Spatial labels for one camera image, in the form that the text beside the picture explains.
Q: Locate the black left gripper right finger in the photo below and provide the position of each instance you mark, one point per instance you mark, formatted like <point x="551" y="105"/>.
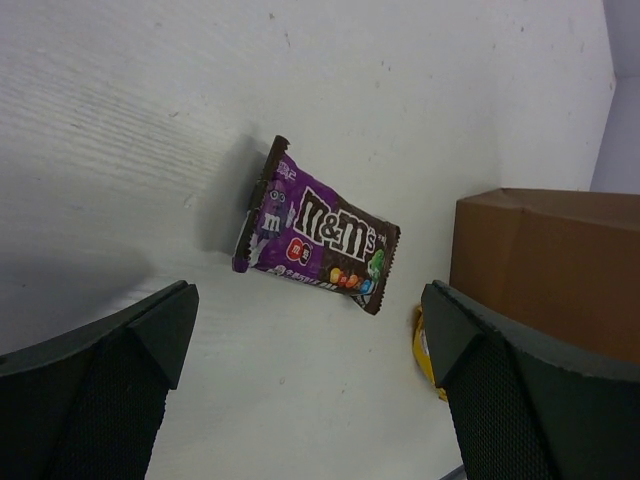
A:
<point x="526" y="405"/>

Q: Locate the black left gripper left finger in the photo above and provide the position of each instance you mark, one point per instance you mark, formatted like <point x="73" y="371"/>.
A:
<point x="88" y="404"/>

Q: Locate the yellow snack pack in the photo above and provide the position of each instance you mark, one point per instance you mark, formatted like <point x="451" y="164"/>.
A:
<point x="421" y="352"/>

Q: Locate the brown paper bag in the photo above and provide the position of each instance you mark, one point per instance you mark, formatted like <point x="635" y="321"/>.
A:
<point x="565" y="263"/>

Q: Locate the purple M&M's candy pack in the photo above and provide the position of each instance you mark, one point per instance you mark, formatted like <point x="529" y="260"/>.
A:
<point x="300" y="229"/>

